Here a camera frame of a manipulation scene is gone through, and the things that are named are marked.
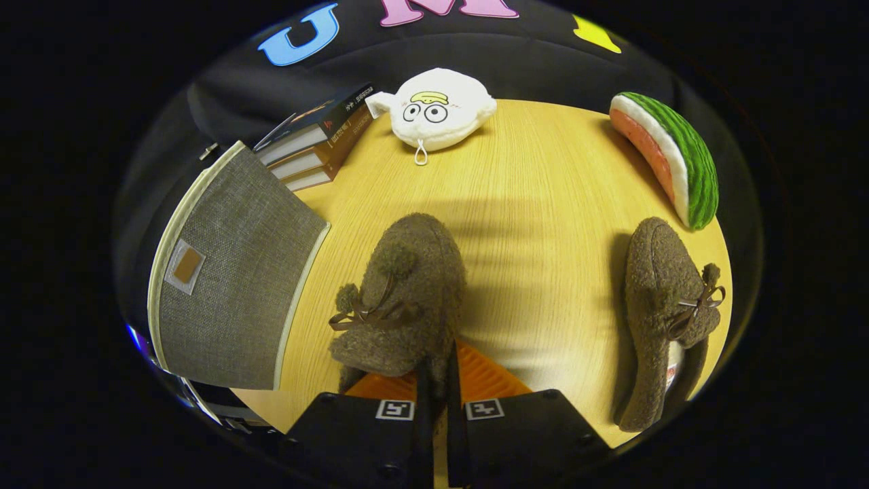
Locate grey fabric storage box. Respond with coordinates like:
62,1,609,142
147,141,332,391

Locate brown fuzzy slipper shoe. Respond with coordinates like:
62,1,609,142
328,213,468,408
613,216,727,433

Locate dark hardcover book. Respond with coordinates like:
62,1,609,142
255,83,374,166

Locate white plush toy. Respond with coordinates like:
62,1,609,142
365,68,498,166

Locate watermelon slice plush toy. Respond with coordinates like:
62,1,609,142
609,92,719,232

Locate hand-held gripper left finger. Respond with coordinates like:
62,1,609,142
282,360,435,489

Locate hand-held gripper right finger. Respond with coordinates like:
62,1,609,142
445,340,612,489

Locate white picture-cover book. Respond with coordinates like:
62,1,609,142
255,112,299,151

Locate brown-covered book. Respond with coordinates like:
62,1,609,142
284,160,335,193
270,102,373,181

